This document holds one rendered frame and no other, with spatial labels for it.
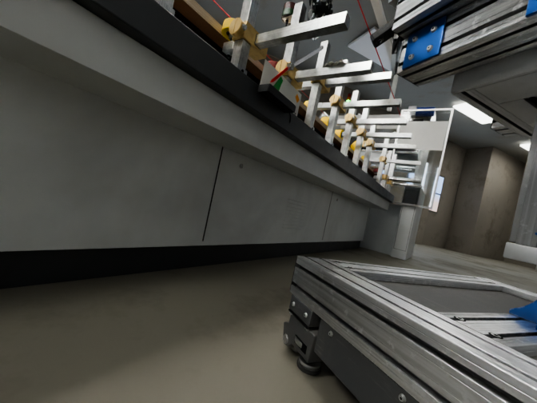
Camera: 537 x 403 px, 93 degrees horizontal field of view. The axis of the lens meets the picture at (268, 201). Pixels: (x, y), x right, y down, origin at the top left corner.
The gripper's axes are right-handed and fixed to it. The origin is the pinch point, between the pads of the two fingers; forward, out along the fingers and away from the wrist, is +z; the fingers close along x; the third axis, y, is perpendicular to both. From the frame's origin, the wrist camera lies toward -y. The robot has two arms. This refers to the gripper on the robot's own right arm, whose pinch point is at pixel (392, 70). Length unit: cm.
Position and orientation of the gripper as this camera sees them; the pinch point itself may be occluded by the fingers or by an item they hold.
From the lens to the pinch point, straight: 99.0
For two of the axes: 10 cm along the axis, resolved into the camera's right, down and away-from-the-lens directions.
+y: 8.0, 1.7, -5.8
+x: 5.7, 1.2, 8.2
